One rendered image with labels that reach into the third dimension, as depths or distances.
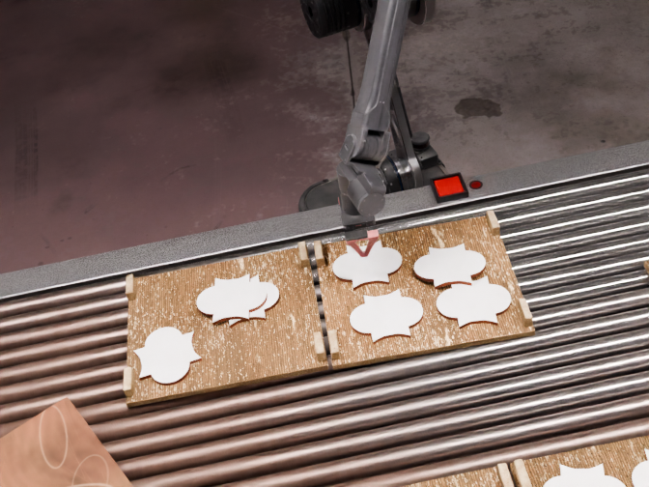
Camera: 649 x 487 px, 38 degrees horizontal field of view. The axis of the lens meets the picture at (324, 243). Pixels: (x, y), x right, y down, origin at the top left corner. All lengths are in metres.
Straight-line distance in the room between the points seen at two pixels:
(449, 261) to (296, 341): 0.37
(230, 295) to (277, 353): 0.19
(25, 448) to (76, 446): 0.10
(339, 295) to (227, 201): 1.78
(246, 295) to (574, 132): 2.15
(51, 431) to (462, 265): 0.89
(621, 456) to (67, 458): 0.98
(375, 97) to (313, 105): 2.33
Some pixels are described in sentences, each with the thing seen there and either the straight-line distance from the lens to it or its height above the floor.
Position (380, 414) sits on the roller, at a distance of 1.84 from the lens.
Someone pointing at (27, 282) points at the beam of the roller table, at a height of 0.91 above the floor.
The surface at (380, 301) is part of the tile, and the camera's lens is 1.98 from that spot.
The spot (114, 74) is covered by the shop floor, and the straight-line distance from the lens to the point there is 4.68.
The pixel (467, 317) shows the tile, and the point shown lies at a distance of 1.94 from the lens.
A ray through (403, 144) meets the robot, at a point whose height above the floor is 0.45.
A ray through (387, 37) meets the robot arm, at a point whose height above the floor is 1.44.
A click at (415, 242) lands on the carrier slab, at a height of 0.94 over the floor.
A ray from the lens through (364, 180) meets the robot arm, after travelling 1.82.
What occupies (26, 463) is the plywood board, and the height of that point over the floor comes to 1.04.
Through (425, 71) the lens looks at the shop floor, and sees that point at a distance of 4.27.
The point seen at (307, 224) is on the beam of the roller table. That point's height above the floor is 0.92.
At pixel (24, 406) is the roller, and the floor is 0.92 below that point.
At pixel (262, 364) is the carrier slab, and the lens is 1.93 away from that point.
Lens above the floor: 2.42
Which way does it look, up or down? 44 degrees down
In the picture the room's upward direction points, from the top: 10 degrees counter-clockwise
